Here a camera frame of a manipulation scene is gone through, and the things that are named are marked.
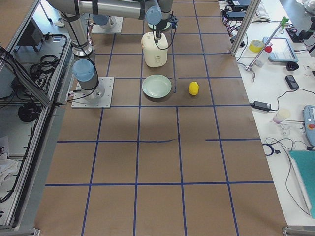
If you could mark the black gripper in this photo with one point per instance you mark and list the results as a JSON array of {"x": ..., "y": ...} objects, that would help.
[{"x": 162, "y": 23}]

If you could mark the white rice cooker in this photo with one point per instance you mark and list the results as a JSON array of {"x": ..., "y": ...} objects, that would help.
[{"x": 155, "y": 54}]

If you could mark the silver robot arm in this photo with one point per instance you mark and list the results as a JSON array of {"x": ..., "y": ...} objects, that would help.
[
  {"x": 155, "y": 12},
  {"x": 85, "y": 53}
]

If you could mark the right green plate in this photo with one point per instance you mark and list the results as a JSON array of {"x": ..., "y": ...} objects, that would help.
[{"x": 156, "y": 86}]

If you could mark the yellow lemon toy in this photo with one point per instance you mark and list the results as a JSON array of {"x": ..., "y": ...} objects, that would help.
[{"x": 193, "y": 88}]

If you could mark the yellow tape roll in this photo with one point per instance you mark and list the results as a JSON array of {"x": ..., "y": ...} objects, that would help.
[{"x": 256, "y": 46}]

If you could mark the red cap squeeze bottle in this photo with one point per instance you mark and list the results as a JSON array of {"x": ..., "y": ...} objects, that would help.
[{"x": 261, "y": 60}]

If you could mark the blue teach pendant tablet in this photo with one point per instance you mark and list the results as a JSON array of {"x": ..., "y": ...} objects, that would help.
[{"x": 282, "y": 51}]

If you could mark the black power adapter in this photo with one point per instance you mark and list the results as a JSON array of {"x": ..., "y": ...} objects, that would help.
[{"x": 261, "y": 106}]

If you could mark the metal rod stand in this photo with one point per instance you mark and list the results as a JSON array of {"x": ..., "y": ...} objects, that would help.
[{"x": 281, "y": 25}]

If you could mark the black round cap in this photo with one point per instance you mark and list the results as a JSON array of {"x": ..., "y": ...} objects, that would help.
[{"x": 292, "y": 66}]

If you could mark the black phone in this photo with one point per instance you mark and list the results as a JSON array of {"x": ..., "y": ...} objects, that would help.
[{"x": 291, "y": 82}]

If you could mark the plastic cup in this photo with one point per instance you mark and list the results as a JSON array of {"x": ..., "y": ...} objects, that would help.
[{"x": 281, "y": 115}]

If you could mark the teal tray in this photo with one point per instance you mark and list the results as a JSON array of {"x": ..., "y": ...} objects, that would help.
[{"x": 305, "y": 161}]

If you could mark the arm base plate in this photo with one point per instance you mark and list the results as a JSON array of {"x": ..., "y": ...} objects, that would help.
[
  {"x": 101, "y": 97},
  {"x": 103, "y": 24}
]

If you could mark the aluminium frame post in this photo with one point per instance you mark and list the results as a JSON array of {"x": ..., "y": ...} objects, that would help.
[{"x": 251, "y": 10}]

